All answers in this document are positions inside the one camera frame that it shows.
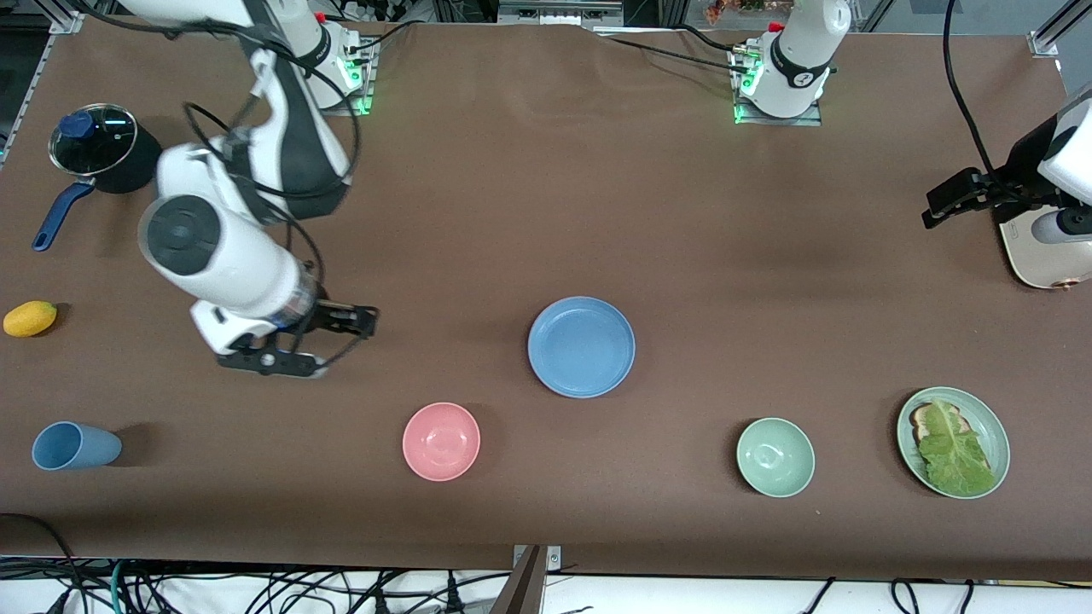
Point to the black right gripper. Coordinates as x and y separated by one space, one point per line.
329 314

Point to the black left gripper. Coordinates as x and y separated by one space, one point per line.
1020 168

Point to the blue plate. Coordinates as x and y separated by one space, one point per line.
582 347

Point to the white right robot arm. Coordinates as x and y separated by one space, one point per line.
230 264

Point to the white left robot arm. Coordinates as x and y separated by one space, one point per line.
798 60

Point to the beige toaster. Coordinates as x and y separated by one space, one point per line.
1045 264

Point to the pink bowl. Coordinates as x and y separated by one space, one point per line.
441 442

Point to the brown table cover sheet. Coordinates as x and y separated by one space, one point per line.
546 213

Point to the toast slice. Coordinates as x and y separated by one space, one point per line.
920 419

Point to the green plate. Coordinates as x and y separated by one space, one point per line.
1000 443

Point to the green lettuce leaf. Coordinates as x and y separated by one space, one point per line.
955 452

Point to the green bowl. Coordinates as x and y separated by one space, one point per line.
775 457

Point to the white power strip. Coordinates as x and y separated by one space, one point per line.
371 10

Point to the blue cup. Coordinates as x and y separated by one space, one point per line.
72 446

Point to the glass lid blue knob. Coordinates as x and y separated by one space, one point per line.
98 145

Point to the yellow lemon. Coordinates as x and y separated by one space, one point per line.
29 319

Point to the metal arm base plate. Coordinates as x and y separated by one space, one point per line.
781 120
363 102

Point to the aluminium frame rail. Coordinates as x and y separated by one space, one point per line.
1051 38
28 94

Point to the metal table clamp bracket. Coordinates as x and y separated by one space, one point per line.
554 558

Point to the brown wooden post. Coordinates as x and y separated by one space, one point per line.
520 588

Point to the grey metal bracket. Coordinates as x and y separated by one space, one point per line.
559 13

